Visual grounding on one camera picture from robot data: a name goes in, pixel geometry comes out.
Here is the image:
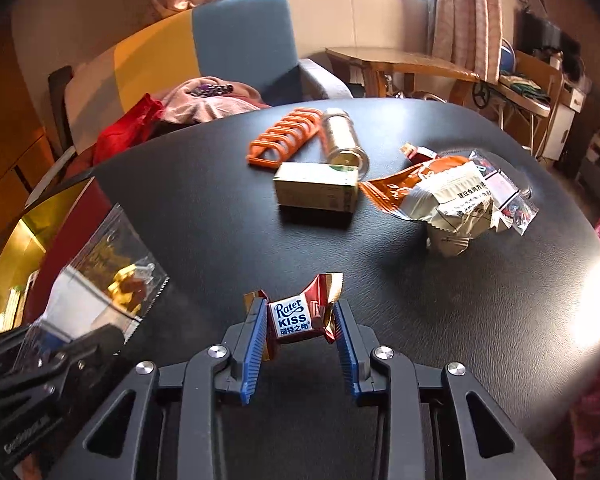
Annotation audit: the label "blue and yellow armchair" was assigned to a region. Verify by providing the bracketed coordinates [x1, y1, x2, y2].
[47, 0, 354, 161]

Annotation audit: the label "red box with gold lining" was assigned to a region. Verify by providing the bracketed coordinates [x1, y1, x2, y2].
[0, 177, 117, 342]

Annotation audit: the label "small clear packet colourful bits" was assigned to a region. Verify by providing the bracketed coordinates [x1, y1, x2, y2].
[500, 192, 539, 236]

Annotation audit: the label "blue chair back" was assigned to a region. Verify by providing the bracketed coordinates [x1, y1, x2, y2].
[499, 40, 517, 75]

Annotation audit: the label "pink cloth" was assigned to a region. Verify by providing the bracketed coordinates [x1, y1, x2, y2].
[159, 77, 272, 125]

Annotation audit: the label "wooden desk with clutter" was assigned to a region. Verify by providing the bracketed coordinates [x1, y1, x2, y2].
[497, 50, 565, 158]

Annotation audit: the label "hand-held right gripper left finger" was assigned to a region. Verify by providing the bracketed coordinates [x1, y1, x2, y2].
[50, 300, 271, 480]

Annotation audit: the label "orange snack bag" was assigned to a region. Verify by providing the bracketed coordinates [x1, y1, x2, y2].
[359, 144, 473, 218]

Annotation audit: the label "glass jar with gold lid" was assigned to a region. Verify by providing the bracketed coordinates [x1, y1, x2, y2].
[320, 107, 371, 173]

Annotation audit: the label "clear packet with white label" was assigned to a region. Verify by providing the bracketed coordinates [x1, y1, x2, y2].
[467, 149, 523, 233]

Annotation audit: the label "red chocolate candy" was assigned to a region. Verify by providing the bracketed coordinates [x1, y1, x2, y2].
[244, 272, 345, 361]

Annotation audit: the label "clear packet with gold item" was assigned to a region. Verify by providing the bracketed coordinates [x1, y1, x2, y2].
[22, 204, 170, 347]

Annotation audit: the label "orange plastic rack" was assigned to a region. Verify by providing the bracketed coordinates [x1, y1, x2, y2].
[246, 106, 327, 168]

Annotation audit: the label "silver white snack packet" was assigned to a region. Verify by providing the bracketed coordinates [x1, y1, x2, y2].
[405, 160, 496, 258]

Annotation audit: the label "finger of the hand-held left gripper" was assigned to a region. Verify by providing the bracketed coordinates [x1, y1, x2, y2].
[0, 329, 38, 368]
[45, 322, 133, 391]

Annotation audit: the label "red cloth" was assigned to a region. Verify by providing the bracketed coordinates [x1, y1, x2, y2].
[94, 93, 165, 165]

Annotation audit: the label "white cabinet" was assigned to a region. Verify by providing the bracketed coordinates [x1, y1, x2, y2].
[542, 74, 592, 162]

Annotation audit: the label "beige and green carton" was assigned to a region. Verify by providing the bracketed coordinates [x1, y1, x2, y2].
[273, 162, 361, 217]

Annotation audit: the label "wooden side table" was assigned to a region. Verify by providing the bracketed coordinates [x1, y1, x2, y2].
[325, 46, 482, 107]

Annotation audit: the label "purple beaded item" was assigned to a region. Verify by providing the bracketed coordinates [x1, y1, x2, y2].
[189, 84, 236, 99]

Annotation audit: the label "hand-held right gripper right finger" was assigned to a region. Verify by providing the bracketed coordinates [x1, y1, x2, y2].
[334, 300, 557, 480]

